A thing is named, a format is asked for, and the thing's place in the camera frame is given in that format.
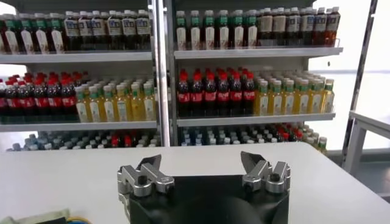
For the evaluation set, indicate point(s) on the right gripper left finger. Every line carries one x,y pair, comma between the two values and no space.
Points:
143,179

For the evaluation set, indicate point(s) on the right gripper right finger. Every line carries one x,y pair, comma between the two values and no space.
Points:
265,176

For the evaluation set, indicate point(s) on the light green printed t-shirt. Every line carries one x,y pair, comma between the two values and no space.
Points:
30,217

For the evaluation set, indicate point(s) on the red cap cola bottle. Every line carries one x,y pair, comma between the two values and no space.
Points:
2,102
53,102
210,96
183,97
11,102
68,101
236,96
249,95
25,102
39,102
223,96
197,97

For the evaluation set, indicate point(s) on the white side table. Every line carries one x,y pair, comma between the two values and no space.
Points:
368,121

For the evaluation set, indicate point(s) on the metal bottle shelf unit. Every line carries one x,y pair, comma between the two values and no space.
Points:
259,52
76,57

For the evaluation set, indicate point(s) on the green cap dark tea bottle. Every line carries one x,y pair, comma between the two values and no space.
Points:
223,36
11,39
238,36
209,36
41,39
195,36
252,35
27,39
181,36
57,39

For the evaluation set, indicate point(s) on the dark bottle beige label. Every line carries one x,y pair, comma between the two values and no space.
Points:
266,25
278,25

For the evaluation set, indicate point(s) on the reddish tea bottle white label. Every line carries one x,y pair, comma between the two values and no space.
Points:
332,25

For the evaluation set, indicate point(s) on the black slanted frame pole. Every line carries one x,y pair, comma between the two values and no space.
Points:
361,70

